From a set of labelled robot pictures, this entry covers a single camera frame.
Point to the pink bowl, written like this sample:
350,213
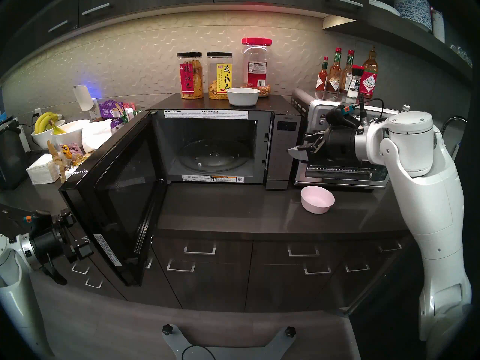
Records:
317,205

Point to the large Tabasco bottle red label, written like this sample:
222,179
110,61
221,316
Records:
368,81

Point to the small white bowl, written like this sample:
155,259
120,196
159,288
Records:
41,140

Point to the blue patterned bowl stack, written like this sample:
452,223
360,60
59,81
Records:
412,6

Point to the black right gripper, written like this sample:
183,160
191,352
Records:
339,145

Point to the single yellow banana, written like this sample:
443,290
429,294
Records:
59,130

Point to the snack jar red label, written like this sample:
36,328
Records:
190,78

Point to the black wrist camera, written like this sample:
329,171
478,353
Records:
37,222
337,117

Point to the white napkin stack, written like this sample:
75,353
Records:
42,170

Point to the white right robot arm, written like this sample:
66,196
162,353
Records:
427,213

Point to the yellow banana bunch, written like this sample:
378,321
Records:
43,121

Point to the small wrapped cake packets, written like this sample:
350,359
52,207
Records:
83,158

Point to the small red hot sauce bottle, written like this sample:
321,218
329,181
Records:
321,80

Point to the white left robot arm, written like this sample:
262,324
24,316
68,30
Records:
18,306

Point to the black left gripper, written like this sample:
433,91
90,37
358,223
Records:
48,243

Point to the white red sachet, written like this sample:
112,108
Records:
130,110

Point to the white paper napkin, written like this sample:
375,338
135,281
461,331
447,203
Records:
71,171
96,136

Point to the white wall outlet with plug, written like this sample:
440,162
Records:
37,112

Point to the white cup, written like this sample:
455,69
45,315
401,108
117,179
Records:
438,27

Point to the stainless toaster oven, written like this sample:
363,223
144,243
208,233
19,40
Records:
311,111

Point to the black base knob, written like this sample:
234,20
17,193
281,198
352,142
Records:
290,331
167,329

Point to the large white bowl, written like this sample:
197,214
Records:
73,132

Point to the snack jar yellow label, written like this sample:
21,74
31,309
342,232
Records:
220,74

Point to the white wall outlet plate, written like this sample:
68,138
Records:
95,110

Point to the purple snack packet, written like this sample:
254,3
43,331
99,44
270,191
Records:
109,108

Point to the clear jar red lid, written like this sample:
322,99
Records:
256,70

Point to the pink yellow snack packet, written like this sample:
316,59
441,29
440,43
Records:
73,151

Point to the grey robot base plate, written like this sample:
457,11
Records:
228,353

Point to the black glass microwave door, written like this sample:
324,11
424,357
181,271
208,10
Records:
123,198

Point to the white shaker dark lid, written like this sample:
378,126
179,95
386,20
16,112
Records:
354,85

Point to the black countertop appliance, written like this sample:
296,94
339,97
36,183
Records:
11,156

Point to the dark open wall shelf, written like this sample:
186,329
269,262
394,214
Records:
397,35

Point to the glass microwave turntable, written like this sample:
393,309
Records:
213,156

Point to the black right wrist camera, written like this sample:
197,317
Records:
337,117

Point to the Tabasco bottle brown sauce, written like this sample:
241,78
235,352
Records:
333,80

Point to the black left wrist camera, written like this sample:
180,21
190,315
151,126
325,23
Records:
37,222

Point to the chrome sink faucet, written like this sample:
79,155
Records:
450,123

